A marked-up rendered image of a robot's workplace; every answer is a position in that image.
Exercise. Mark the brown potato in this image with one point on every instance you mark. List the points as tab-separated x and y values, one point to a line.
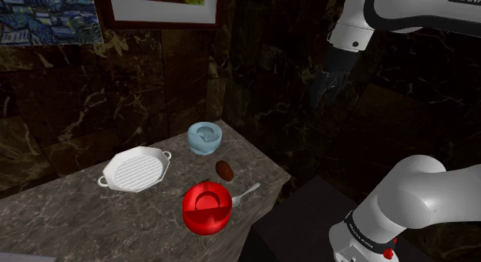
224	170

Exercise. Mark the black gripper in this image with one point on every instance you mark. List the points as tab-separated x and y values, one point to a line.
340	62

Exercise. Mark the red bowl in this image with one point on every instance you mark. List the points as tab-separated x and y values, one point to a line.
206	216

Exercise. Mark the dark framed wall picture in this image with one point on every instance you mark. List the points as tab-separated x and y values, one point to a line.
165	15

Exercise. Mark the silver spoon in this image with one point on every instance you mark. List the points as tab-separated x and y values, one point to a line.
244	195

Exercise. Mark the light blue bowl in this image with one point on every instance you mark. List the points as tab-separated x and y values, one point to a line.
204	141

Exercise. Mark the white ridged grill pan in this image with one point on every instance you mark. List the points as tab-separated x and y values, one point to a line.
137	169

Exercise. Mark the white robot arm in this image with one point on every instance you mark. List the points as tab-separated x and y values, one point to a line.
413	201

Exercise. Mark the blue swirl wall painting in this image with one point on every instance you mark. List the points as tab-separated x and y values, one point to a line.
45	17

